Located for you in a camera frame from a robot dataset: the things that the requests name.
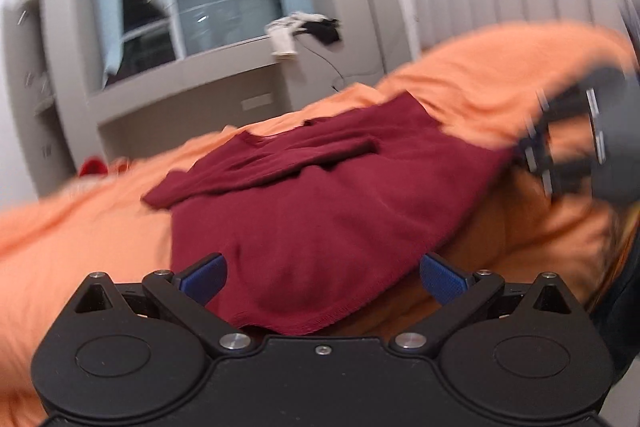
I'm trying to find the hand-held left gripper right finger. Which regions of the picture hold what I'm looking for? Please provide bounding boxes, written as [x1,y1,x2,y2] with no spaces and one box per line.
[389,253,576,357]

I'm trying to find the black cable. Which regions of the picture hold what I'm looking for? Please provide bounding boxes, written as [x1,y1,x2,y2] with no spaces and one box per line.
[300,39,388,94]

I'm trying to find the white wall socket plate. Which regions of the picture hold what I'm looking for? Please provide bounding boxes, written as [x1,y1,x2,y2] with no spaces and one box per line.
[241,94,274,112]

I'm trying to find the red plush item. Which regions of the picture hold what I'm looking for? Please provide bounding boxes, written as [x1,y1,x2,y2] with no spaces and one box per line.
[77,159,109,178]

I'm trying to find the grey window seat unit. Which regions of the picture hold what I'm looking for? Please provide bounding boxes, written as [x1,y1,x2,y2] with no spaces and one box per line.
[87,34,297,148]

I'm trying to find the dark red sweater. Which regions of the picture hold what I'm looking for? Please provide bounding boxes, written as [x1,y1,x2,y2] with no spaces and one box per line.
[141,91,520,338]

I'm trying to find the grey wardrobe with open door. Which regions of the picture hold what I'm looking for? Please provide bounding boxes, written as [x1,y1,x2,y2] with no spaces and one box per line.
[4,0,103,200]

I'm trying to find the black cloth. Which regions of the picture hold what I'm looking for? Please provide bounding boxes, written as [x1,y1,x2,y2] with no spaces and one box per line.
[300,19,344,46]

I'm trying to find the orange blanket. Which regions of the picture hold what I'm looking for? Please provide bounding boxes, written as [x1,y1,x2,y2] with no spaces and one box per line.
[0,21,640,427]

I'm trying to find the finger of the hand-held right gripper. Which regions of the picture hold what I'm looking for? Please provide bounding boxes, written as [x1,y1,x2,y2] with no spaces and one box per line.
[522,142,598,198]
[517,84,597,148]

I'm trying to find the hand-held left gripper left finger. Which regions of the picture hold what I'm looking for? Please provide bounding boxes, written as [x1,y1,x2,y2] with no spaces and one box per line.
[74,252,253,358]

